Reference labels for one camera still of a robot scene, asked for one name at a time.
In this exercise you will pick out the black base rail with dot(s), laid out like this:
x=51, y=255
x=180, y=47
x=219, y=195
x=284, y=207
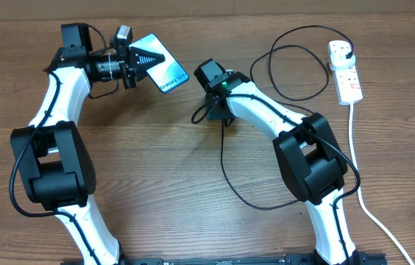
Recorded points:
x=357, y=258

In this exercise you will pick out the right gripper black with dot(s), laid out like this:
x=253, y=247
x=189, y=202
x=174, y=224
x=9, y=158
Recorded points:
x=214, y=113

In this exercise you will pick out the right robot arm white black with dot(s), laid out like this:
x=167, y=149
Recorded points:
x=311, y=163

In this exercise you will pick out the white charger plug adapter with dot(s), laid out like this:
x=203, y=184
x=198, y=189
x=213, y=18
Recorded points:
x=338, y=61

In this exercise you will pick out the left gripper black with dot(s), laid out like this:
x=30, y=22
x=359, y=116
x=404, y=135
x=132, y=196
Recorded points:
x=129, y=73

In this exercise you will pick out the white power strip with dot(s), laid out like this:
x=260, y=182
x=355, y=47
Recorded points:
x=348, y=87

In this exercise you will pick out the Samsung Galaxy smartphone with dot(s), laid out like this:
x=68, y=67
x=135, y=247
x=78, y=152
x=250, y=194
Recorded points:
x=167, y=75

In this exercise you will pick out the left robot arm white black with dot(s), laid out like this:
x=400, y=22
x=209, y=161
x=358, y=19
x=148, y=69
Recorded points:
x=53, y=174

